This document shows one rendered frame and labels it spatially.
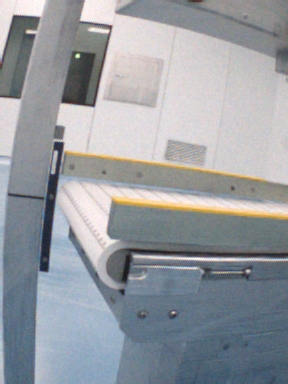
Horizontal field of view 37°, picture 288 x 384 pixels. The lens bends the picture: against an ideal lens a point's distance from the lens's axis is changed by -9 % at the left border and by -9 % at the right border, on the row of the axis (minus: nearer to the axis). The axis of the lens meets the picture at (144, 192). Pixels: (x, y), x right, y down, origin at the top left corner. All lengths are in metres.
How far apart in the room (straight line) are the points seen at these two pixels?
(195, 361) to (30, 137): 0.38
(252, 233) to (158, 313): 0.12
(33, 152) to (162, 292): 0.31
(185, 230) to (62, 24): 0.37
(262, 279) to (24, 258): 0.37
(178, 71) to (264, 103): 1.38
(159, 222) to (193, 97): 5.64
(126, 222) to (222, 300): 0.14
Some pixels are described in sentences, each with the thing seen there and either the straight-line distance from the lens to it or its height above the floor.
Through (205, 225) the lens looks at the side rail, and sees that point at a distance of 0.41.
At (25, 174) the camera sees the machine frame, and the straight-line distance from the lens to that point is 0.65.
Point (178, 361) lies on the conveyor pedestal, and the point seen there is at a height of 0.66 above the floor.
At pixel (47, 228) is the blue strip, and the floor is 0.75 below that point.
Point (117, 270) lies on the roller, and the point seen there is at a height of 0.80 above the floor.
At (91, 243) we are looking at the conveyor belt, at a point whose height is 0.81.
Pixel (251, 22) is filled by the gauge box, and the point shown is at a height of 1.05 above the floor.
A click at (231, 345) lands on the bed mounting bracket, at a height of 0.69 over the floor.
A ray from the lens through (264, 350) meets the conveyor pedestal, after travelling 0.61.
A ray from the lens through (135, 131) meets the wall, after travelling 5.82.
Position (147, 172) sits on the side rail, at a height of 0.85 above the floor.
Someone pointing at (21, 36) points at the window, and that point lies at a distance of 5.72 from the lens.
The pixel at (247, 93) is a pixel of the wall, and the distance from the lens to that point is 6.35.
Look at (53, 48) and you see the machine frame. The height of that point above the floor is 1.02.
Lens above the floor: 0.95
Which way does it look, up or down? 10 degrees down
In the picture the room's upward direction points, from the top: 10 degrees clockwise
